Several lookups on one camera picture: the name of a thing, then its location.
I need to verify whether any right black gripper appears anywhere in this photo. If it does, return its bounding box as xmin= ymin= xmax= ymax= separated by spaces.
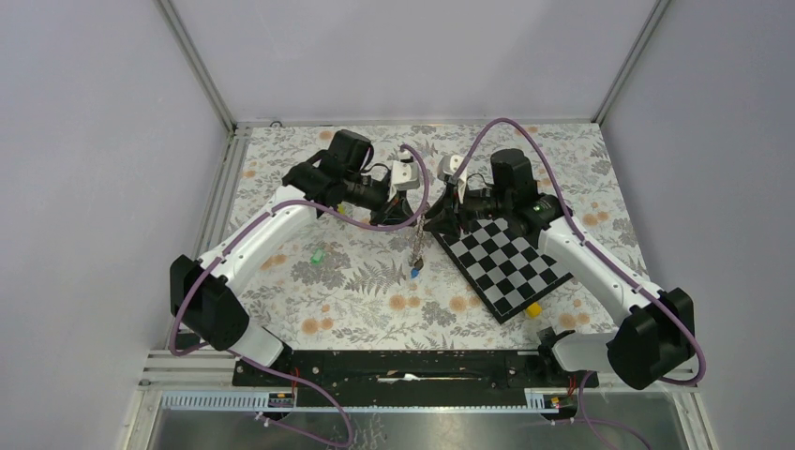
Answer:
xmin=423 ymin=180 xmax=512 ymax=240

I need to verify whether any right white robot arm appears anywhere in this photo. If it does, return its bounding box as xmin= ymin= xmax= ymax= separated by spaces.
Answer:
xmin=425 ymin=148 xmax=705 ymax=390

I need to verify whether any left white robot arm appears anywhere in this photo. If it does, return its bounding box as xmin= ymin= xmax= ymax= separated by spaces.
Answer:
xmin=169 ymin=129 xmax=430 ymax=385

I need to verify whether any black white checkerboard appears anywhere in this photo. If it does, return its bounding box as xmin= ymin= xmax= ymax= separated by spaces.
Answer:
xmin=433 ymin=218 xmax=573 ymax=323

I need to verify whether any floral patterned mat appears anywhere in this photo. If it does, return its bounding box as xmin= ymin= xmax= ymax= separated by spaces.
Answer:
xmin=240 ymin=124 xmax=647 ymax=350

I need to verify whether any key with green tag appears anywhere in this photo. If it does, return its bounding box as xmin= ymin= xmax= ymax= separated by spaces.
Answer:
xmin=310 ymin=248 xmax=326 ymax=264

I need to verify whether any yellow cube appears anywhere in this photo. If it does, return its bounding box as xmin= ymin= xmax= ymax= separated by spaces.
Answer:
xmin=525 ymin=303 xmax=543 ymax=319

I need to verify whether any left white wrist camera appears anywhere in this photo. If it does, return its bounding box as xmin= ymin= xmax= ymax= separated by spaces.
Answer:
xmin=389 ymin=160 xmax=421 ymax=194

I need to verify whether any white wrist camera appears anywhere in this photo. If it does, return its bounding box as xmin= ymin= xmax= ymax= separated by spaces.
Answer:
xmin=437 ymin=155 xmax=467 ymax=184
xmin=389 ymin=160 xmax=421 ymax=194

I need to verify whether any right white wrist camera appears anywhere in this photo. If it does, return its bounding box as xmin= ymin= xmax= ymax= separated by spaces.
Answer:
xmin=437 ymin=155 xmax=467 ymax=184

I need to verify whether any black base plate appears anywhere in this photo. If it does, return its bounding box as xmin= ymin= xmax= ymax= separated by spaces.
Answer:
xmin=232 ymin=350 xmax=599 ymax=407

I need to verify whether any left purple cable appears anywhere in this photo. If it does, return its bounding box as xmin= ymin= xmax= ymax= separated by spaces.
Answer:
xmin=169 ymin=143 xmax=432 ymax=448

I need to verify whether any purple cable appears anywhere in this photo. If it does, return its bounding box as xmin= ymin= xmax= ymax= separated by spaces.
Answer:
xmin=450 ymin=117 xmax=707 ymax=450
xmin=169 ymin=143 xmax=432 ymax=448

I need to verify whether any slotted cable duct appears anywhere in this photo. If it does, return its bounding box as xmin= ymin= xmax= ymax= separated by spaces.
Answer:
xmin=159 ymin=389 xmax=560 ymax=414

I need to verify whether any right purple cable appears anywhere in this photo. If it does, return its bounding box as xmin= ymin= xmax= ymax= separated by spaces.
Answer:
xmin=450 ymin=117 xmax=707 ymax=450

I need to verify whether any right aluminium frame post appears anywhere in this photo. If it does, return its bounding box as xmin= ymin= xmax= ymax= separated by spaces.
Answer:
xmin=591 ymin=0 xmax=672 ymax=126

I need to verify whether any aluminium frame post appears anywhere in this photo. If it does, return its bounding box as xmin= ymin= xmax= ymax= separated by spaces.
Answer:
xmin=591 ymin=0 xmax=672 ymax=126
xmin=154 ymin=0 xmax=236 ymax=135

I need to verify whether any left aluminium frame post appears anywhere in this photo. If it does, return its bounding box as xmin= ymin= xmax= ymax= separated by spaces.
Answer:
xmin=154 ymin=0 xmax=236 ymax=135

